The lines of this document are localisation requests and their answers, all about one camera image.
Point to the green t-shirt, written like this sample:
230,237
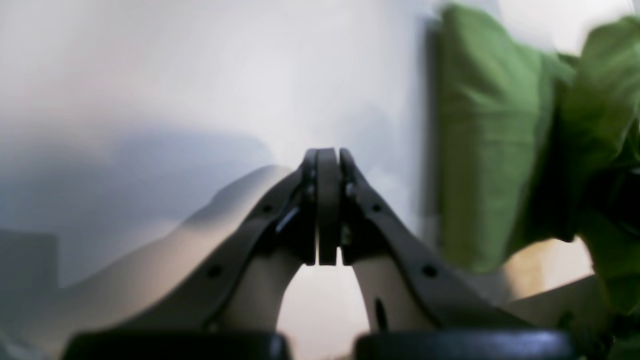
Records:
538,145

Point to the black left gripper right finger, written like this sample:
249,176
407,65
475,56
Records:
418,308

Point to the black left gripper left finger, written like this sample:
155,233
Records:
228,307

